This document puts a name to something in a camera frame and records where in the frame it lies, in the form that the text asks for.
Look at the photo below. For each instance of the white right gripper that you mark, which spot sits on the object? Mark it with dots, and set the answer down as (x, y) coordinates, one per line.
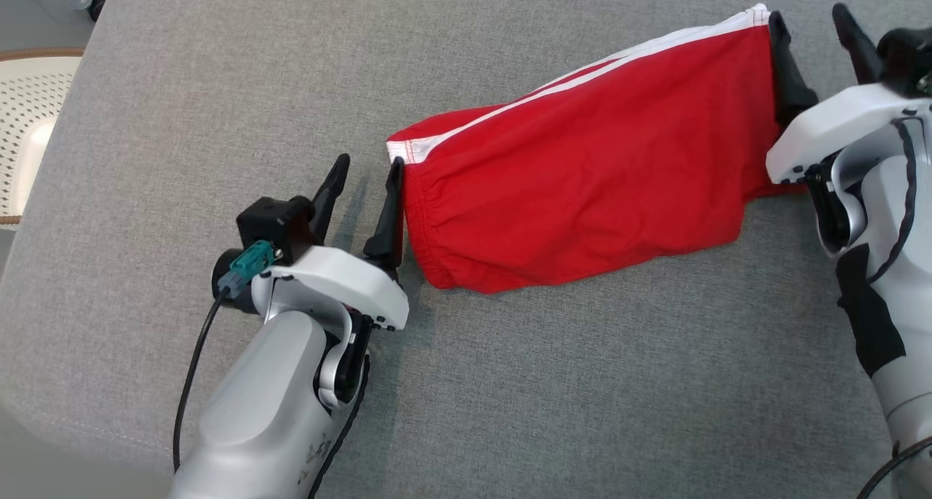
(823, 131)

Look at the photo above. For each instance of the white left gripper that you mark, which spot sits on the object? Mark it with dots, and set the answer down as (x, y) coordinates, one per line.
(349, 284)

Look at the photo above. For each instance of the red shorts with white stripes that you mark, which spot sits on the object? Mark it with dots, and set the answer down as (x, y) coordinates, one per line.
(582, 171)

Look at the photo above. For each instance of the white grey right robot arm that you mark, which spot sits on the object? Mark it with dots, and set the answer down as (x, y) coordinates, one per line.
(899, 215)

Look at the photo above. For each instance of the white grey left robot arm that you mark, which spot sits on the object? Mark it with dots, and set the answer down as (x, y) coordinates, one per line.
(269, 411)

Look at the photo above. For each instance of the white perforated laundry basket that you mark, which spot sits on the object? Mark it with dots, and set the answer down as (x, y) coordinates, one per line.
(29, 120)

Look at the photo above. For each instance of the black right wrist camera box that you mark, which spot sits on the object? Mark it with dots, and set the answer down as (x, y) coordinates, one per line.
(906, 54)

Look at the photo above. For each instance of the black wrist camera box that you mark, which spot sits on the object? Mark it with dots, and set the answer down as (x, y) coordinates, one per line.
(906, 54)
(273, 222)

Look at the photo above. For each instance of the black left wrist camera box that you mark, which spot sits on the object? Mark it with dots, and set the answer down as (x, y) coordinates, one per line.
(273, 222)

